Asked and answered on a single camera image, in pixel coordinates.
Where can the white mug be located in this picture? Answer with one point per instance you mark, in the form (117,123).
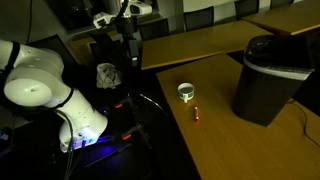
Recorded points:
(185,92)

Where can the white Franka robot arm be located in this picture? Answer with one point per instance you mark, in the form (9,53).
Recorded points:
(36,86)

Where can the red marker pen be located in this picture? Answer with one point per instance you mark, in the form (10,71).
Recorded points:
(196,114)

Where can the crumpled grey cloth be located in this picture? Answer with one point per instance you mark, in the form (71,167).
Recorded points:
(108,76)

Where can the long wooden table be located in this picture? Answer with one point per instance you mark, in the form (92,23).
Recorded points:
(200,43)

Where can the black trash bin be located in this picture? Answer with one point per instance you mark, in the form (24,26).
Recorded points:
(266,90)

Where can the small wooden table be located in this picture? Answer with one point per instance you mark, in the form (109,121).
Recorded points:
(286,18)

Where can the black camera tripod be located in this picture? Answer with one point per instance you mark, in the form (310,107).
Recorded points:
(128,30)

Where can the white camera device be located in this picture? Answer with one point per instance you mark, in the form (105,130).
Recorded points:
(140,8)
(101,20)

